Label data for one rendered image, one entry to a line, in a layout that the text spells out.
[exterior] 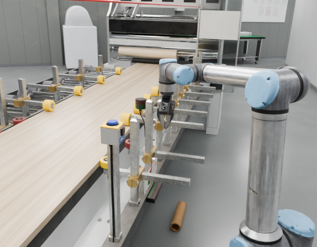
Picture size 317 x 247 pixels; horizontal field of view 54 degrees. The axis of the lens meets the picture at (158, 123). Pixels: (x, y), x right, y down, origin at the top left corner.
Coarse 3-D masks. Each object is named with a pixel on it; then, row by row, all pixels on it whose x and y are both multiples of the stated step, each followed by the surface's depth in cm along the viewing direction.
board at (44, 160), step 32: (96, 96) 266; (128, 96) 268; (160, 96) 273; (32, 128) 193; (64, 128) 194; (96, 128) 196; (128, 128) 197; (0, 160) 153; (32, 160) 154; (64, 160) 155; (96, 160) 156; (0, 192) 127; (32, 192) 128; (64, 192) 128; (0, 224) 109; (32, 224) 109
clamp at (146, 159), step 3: (156, 147) 180; (153, 150) 175; (144, 153) 171; (147, 153) 171; (153, 153) 174; (144, 156) 169; (147, 156) 169; (150, 156) 170; (153, 156) 174; (144, 159) 170; (147, 159) 169; (150, 159) 169; (144, 162) 171; (147, 162) 170; (150, 162) 172
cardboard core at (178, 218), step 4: (180, 204) 262; (184, 204) 263; (176, 208) 259; (180, 208) 257; (184, 208) 259; (176, 212) 252; (180, 212) 252; (184, 212) 256; (176, 216) 247; (180, 216) 248; (172, 220) 244; (176, 220) 242; (180, 220) 244; (172, 224) 245; (176, 224) 248; (180, 224) 241; (172, 228) 242; (176, 228) 244
